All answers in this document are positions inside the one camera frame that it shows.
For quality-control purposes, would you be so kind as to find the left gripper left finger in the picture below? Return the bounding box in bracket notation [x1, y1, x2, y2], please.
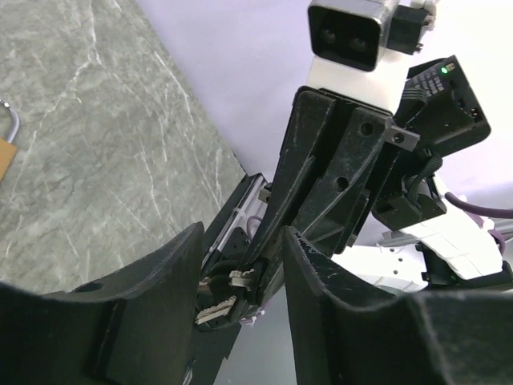
[1, 223, 204, 384]

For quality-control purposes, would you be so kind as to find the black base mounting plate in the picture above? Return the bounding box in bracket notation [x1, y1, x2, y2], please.
[183, 174, 271, 384]

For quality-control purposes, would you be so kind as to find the black key bunch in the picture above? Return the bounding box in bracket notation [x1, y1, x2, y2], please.
[195, 260, 267, 332]

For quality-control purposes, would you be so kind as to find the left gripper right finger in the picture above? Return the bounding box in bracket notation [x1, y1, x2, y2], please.
[283, 227, 512, 384]

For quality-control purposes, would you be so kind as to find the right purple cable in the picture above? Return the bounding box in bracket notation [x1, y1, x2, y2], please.
[444, 192, 513, 253]

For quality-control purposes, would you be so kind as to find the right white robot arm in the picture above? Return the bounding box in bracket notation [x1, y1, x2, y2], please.
[235, 56, 512, 308]

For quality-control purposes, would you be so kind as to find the brass padlock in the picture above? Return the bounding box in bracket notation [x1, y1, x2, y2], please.
[1, 99, 20, 179]

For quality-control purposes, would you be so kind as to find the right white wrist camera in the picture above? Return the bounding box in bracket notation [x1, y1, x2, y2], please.
[306, 0, 438, 113]

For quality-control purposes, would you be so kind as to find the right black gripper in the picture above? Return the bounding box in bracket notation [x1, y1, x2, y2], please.
[240, 86, 422, 306]

